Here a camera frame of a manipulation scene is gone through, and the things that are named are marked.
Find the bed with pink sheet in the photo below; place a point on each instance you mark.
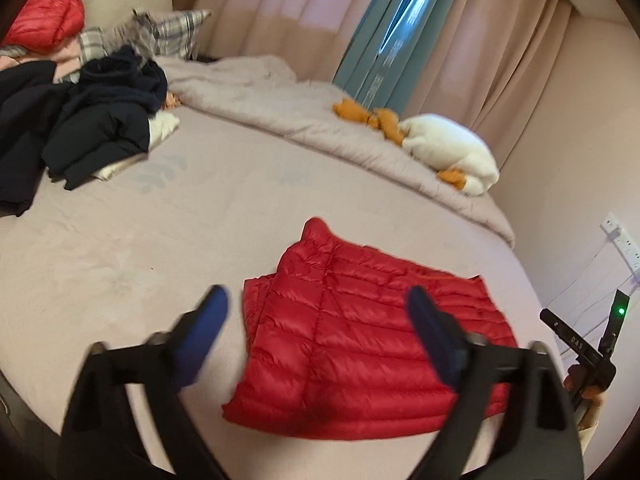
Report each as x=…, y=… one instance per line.
x=150, y=250

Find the grey quilt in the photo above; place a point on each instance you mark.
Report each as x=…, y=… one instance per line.
x=280, y=105

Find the pink curtain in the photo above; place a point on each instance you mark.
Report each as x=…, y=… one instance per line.
x=500, y=45

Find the folded red down jacket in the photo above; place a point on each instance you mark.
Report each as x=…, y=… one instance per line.
x=45, y=17

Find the white garment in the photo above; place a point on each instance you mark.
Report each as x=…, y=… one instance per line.
x=162, y=127

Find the beige headboard cushion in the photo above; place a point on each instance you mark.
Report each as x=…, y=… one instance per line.
x=125, y=2

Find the pink cloth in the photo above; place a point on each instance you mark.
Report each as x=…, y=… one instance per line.
x=62, y=67

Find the white goose plush toy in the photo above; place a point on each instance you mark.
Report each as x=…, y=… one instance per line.
x=450, y=150

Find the plaid pillow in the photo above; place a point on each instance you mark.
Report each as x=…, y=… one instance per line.
x=175, y=30

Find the teal curtain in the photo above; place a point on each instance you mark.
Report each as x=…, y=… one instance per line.
x=395, y=25

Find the person's right hand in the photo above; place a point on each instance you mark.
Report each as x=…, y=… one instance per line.
x=575, y=380

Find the red down jacket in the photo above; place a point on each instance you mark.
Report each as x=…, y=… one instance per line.
x=45, y=17
x=350, y=335

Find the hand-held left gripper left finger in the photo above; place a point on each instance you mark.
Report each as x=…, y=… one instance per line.
x=202, y=330

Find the small orange toy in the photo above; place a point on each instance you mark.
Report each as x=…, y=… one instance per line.
x=172, y=101

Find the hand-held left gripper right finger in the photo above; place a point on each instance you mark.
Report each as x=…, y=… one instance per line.
x=432, y=330

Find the black coat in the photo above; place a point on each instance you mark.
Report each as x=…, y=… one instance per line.
x=22, y=125

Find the navy hooded jacket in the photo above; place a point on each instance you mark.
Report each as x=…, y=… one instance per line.
x=110, y=120

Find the white wall power strip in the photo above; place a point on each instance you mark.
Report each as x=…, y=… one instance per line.
x=622, y=242

